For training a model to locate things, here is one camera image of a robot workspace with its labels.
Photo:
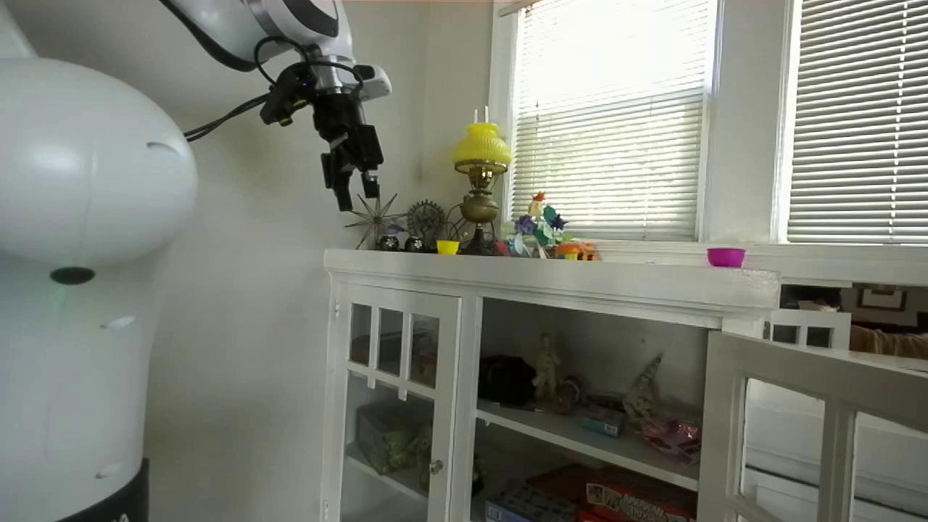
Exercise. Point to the small black ball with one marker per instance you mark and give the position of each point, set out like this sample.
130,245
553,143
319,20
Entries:
388,243
414,244

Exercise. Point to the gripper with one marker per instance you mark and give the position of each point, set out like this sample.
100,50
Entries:
351,138

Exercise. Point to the black object on shelf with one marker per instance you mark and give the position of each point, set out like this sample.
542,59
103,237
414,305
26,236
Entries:
506,380

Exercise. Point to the pale standing figurine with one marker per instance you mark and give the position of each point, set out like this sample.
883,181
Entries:
547,366

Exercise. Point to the pink packet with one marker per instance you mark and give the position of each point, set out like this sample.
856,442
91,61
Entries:
674,438

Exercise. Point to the orange toy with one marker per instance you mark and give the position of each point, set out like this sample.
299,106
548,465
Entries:
574,251

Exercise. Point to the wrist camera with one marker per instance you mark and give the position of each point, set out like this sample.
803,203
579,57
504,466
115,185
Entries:
290,90

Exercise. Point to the grey cone figurine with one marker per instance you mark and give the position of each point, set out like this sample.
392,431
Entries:
644,395

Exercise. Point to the closed cabinet door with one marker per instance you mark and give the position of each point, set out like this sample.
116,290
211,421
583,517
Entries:
449,406

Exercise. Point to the green box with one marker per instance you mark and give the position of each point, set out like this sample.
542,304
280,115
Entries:
388,435

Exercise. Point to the small magenta bowl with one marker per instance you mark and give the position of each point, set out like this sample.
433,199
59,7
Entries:
726,257

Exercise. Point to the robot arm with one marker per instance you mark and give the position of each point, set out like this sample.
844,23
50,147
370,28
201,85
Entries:
80,167

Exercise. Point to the small blue box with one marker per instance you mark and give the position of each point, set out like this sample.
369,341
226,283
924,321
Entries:
602,421

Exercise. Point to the window with white blinds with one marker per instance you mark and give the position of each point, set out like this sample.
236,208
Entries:
609,123
859,123

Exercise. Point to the red board game box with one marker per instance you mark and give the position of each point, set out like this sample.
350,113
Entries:
638,500

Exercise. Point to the dark round metal statue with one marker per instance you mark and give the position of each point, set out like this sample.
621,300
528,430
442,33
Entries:
425,217

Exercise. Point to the small yellow bowl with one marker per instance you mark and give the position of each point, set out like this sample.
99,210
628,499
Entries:
447,247

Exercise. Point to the blue game box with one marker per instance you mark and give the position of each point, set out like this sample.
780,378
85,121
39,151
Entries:
529,505

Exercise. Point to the white glass-door cabinet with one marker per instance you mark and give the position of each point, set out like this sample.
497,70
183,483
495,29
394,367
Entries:
580,283

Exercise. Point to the spiky star ornament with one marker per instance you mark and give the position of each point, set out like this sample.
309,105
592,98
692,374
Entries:
375,217

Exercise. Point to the yellow shade brass lamp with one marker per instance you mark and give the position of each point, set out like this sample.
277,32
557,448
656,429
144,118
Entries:
481,148

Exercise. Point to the open cabinet door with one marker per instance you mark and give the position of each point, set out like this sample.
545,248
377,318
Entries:
834,377

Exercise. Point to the colourful paper flowers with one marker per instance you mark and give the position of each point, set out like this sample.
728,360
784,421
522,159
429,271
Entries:
538,228

